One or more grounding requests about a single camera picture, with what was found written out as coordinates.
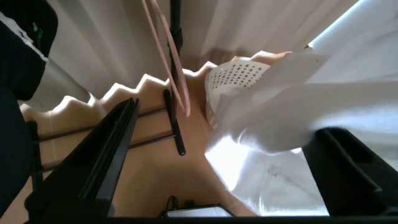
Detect white laundry basket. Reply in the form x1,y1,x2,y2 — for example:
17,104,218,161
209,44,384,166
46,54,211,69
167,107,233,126
204,60,272,129

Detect black clothes rack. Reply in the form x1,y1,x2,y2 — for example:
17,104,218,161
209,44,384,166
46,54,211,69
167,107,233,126
26,0,187,195

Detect black shorts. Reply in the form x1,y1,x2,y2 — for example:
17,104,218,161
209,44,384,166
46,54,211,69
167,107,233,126
0,0,59,216

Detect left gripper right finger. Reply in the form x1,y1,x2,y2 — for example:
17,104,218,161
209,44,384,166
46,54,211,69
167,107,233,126
302,127,398,217

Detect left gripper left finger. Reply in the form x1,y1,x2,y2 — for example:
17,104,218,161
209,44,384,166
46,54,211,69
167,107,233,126
24,97,141,218

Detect beige curtain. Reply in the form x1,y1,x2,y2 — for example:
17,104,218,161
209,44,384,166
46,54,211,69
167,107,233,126
18,0,358,108

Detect pink clothes hanger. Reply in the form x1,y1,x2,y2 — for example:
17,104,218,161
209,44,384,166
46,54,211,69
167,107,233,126
140,0,192,118

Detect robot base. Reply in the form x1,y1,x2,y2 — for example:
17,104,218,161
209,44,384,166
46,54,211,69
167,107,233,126
159,195,234,218

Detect white garment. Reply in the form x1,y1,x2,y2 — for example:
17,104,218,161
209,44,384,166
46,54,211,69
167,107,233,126
203,46,398,217

